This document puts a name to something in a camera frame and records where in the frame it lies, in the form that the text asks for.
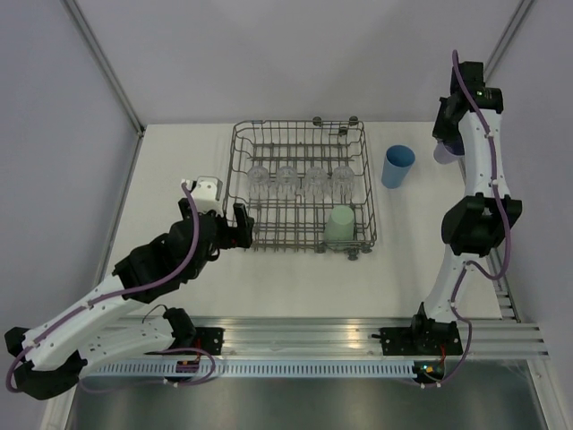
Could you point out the green plastic cup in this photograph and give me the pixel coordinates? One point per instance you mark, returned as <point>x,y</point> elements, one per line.
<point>340,225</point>

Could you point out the grey wire dish rack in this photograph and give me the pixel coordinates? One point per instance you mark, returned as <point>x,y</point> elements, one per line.
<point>298,224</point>

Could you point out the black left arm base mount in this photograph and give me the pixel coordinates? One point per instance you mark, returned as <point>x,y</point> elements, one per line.
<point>209,339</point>

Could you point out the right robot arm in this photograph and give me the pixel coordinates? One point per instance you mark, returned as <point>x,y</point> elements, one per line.
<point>476,231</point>

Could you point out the clear glass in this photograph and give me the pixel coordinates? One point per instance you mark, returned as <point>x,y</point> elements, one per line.
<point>315,183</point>
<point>342,182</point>
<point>286,182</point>
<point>259,182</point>

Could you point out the blue plastic cup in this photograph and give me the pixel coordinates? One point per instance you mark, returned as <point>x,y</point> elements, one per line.
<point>397,163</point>

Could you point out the aluminium frame post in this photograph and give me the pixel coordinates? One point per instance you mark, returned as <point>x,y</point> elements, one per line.
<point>510,31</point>
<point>91,42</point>

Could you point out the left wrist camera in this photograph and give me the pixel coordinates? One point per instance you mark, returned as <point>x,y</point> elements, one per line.
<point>206,192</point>

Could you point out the aluminium frame post left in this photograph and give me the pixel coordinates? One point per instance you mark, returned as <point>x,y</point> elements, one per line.
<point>91,42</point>

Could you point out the purple plastic cup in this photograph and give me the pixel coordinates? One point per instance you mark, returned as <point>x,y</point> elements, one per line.
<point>448,152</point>

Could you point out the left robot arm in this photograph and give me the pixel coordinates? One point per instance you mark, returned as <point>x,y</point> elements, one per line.
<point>52,358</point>

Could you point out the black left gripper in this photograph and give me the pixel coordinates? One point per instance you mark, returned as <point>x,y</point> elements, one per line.
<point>240,236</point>

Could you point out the aluminium table front rail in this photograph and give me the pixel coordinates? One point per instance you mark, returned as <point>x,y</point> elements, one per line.
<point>273,337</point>

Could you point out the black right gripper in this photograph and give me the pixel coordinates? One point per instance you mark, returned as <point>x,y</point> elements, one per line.
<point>439,131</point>

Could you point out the aluminium frame post right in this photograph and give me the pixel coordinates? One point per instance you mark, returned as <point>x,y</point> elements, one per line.
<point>510,31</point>

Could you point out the white slotted cable duct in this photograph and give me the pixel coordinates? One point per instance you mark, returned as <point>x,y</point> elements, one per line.
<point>260,368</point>

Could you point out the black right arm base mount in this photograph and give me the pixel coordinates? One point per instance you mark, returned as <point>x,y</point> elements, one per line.
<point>422,337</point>

